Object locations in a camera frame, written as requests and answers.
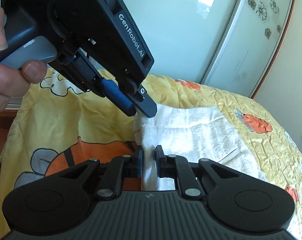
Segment white textured pants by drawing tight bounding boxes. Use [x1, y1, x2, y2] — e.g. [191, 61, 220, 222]
[133, 104, 267, 191]

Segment person's left hand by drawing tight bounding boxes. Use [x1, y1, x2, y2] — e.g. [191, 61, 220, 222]
[0, 7, 47, 112]

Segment yellow carrot print bedspread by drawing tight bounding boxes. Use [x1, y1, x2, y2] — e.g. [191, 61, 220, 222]
[0, 69, 302, 239]

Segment pale green wardrobe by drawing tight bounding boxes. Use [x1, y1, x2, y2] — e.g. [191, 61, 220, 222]
[124, 0, 293, 97]

